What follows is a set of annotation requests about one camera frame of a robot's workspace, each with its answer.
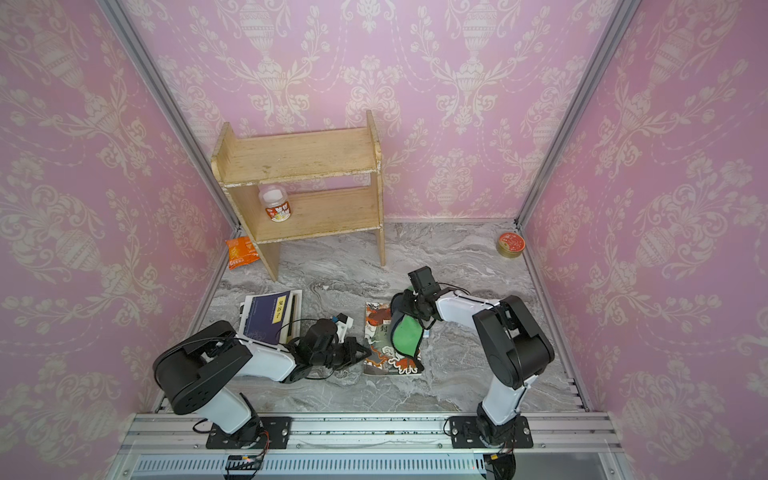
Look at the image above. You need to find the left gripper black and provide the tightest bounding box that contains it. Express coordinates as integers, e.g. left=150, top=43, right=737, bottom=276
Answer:
left=312, top=337, right=375, bottom=371

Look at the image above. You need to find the green cloth with black trim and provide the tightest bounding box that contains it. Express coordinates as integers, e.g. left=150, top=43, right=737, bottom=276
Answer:
left=389, top=293, right=424, bottom=360

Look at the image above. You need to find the red illustrated Chinese book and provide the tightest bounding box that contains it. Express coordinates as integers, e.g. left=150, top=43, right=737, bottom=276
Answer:
left=363, top=302, right=424, bottom=376

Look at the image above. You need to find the black and tan book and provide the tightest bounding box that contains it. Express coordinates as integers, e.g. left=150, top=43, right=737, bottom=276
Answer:
left=238, top=290, right=302, bottom=346

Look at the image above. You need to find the dark purple book yellow label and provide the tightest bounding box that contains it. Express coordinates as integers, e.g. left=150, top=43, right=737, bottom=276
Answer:
left=240, top=291, right=293, bottom=345

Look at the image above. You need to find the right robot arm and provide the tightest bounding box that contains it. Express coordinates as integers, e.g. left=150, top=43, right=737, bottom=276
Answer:
left=389, top=266, right=555, bottom=447

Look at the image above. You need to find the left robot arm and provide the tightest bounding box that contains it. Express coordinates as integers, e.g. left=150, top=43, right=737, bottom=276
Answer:
left=153, top=315, right=372, bottom=449

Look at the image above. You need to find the red round tin can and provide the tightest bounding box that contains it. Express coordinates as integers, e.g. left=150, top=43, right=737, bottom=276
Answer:
left=496, top=232, right=526, bottom=258

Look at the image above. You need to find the orange snack packet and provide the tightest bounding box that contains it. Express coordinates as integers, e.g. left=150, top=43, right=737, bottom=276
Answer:
left=226, top=236, right=260, bottom=270

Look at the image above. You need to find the white plastic jar red label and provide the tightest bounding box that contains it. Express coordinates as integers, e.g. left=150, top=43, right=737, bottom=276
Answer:
left=259, top=185, right=292, bottom=223

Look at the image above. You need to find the wooden two-tier shelf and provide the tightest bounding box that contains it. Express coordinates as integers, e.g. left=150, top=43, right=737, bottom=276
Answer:
left=210, top=111, right=386, bottom=280

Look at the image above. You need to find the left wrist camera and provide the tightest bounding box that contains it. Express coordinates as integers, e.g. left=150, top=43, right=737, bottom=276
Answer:
left=332, top=313, right=354, bottom=343

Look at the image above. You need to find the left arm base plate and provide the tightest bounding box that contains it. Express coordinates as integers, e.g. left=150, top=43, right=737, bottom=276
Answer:
left=205, top=416, right=293, bottom=451

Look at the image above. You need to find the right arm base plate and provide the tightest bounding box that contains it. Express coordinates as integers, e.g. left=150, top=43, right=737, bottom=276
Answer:
left=445, top=415, right=534, bottom=449

